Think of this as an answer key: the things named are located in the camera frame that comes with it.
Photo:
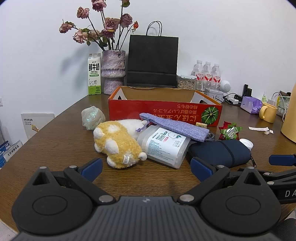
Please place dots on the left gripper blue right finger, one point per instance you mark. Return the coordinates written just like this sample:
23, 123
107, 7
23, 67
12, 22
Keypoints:
201, 169

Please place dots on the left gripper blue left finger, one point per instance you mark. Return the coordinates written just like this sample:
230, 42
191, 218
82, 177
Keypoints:
92, 169

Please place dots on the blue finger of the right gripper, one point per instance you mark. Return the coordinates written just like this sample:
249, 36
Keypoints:
283, 160

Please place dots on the small white round cap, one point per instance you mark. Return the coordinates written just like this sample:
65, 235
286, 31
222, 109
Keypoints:
247, 143

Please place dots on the yellow white plush toy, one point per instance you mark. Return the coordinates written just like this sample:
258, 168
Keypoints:
118, 140

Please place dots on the white wet wipes canister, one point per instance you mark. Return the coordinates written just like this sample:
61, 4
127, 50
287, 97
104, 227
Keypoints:
164, 146

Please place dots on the purple fabric drawstring pouch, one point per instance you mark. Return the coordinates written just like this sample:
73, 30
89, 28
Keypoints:
196, 133

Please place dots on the red green ribbon bow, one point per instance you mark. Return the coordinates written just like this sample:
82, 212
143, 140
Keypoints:
229, 131

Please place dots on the iridescent plastic bag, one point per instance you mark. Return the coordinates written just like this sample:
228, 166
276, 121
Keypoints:
92, 117

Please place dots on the beige kettle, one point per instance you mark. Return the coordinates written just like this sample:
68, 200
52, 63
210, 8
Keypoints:
289, 125

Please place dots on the white paper receipt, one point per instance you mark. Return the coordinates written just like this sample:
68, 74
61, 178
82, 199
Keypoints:
266, 130

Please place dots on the navy blue zipper pouch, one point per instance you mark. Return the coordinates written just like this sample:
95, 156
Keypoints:
230, 153

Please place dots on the small cracker packet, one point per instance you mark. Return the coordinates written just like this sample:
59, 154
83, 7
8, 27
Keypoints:
202, 125

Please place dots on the yellow ceramic mug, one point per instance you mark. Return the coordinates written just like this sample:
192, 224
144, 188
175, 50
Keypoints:
268, 112

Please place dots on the purple tissue pack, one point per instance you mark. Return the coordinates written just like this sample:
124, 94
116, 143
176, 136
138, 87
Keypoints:
251, 105

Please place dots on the red orange cardboard box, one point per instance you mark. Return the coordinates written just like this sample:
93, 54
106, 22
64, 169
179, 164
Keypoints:
190, 106

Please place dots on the white power adapter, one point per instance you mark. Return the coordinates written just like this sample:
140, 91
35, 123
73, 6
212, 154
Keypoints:
233, 101

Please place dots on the black device stand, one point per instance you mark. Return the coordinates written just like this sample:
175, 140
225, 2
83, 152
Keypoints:
246, 91

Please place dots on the white floral tin box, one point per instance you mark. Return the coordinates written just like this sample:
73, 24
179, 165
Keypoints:
216, 95

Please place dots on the water bottle right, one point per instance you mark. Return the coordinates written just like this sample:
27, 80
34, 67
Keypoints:
216, 76

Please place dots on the water bottle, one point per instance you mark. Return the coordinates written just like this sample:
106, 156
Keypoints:
216, 76
198, 72
207, 75

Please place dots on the white round speaker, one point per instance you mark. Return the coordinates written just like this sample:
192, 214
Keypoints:
225, 86

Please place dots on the clear seed storage container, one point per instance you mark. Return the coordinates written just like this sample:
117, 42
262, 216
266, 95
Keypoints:
186, 82

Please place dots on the water bottle middle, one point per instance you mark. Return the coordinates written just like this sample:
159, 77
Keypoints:
207, 75

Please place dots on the water bottle left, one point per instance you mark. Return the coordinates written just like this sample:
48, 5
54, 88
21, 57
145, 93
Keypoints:
198, 72

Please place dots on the purple textured vase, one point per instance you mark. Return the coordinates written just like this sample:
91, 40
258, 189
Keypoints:
113, 70

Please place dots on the green white milk carton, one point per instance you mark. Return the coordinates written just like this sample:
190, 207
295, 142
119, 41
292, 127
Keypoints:
94, 74

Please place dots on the black paper shopping bag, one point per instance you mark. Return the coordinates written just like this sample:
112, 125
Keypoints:
152, 60

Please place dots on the white wall panel box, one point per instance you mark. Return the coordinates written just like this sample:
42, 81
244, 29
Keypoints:
34, 122

